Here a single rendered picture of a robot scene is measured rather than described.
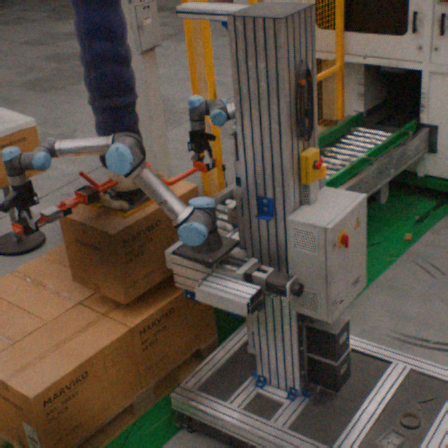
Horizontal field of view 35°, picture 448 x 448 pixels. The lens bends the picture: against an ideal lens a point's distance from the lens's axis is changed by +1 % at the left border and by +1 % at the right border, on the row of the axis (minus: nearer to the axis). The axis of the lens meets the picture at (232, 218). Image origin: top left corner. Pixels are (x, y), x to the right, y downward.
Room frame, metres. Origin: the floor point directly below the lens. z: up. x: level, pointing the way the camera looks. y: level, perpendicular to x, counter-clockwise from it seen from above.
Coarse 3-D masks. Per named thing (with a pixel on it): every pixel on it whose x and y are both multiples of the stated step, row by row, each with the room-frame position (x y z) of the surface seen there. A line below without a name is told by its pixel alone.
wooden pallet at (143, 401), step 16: (192, 352) 3.14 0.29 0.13; (208, 352) 3.23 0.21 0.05; (176, 368) 3.15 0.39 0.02; (192, 368) 3.13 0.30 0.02; (160, 384) 3.03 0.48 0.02; (176, 384) 3.02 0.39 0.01; (144, 400) 2.85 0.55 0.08; (112, 416) 2.69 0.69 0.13; (128, 416) 2.80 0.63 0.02; (0, 432) 2.66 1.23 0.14; (96, 432) 2.71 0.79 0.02; (112, 432) 2.70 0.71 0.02
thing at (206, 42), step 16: (192, 0) 4.74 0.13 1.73; (192, 32) 4.94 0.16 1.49; (208, 32) 4.32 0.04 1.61; (192, 48) 5.00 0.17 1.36; (208, 48) 4.32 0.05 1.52; (192, 64) 5.05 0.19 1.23; (208, 64) 4.31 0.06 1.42; (192, 80) 5.05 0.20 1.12; (208, 80) 4.31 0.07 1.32; (192, 96) 5.08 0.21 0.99; (208, 96) 4.33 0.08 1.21; (208, 128) 4.67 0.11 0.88; (208, 176) 4.89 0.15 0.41; (208, 192) 5.00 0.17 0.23
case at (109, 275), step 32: (192, 192) 3.27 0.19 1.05; (64, 224) 3.09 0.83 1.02; (96, 224) 2.96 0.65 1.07; (128, 224) 2.94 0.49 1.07; (160, 224) 3.08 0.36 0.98; (96, 256) 2.96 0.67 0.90; (128, 256) 2.91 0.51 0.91; (160, 256) 3.06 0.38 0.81; (96, 288) 3.00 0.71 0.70; (128, 288) 2.89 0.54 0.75
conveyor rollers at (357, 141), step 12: (348, 132) 5.19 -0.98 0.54; (360, 132) 5.16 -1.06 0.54; (372, 132) 5.15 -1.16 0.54; (384, 132) 5.10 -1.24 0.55; (336, 144) 4.96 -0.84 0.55; (348, 144) 4.97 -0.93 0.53; (360, 144) 4.92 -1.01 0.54; (372, 144) 4.91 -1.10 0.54; (324, 156) 4.81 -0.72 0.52; (336, 156) 4.74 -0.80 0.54; (348, 156) 4.70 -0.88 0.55; (336, 168) 4.53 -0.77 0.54; (348, 180) 4.36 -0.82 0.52; (228, 204) 4.14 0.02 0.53; (216, 216) 3.97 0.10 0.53; (228, 228) 3.79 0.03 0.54
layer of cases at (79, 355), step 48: (0, 288) 3.33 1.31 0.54; (48, 288) 3.29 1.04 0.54; (0, 336) 2.88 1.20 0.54; (48, 336) 2.84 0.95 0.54; (96, 336) 2.80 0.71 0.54; (144, 336) 2.90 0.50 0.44; (192, 336) 3.15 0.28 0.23; (0, 384) 2.56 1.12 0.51; (48, 384) 2.48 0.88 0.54; (96, 384) 2.66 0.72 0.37; (144, 384) 2.87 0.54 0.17; (48, 432) 2.43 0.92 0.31
